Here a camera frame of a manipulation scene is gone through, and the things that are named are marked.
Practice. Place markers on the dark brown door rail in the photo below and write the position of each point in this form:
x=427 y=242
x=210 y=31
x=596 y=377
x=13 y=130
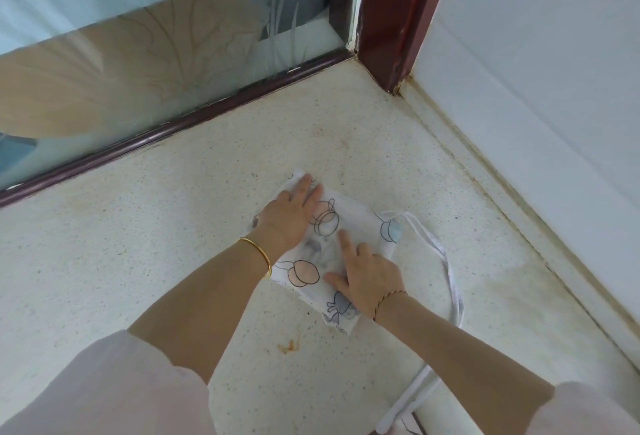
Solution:
x=165 y=129

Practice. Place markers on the red-brown wooden door post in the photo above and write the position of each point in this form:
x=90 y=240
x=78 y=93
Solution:
x=395 y=14

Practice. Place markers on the person's right forearm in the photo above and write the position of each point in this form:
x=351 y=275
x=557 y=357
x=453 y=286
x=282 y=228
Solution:
x=460 y=359

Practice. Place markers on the person's left hand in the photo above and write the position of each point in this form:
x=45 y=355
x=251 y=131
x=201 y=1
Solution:
x=282 y=222

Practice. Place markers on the pale pink sleeve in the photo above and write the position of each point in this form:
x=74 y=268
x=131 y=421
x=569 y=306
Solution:
x=100 y=389
x=590 y=412

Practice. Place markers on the person's left fingers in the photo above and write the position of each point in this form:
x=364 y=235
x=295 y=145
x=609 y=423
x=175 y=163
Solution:
x=302 y=192

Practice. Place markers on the person's left forearm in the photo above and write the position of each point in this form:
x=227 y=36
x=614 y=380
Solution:
x=205 y=299

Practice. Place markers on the pale pink right sleeve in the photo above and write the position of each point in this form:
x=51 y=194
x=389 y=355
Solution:
x=590 y=412

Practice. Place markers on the person's right thumb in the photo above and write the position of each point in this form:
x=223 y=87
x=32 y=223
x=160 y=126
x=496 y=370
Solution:
x=336 y=279

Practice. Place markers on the pale pink left sleeve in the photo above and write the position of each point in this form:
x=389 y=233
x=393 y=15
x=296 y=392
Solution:
x=100 y=389

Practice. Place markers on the gold bangle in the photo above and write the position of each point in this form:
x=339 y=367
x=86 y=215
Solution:
x=261 y=253

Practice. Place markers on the person's right hand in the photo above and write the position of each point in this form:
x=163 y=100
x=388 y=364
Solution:
x=370 y=277

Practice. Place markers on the frosted patterned glass door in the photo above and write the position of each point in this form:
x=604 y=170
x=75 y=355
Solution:
x=150 y=59

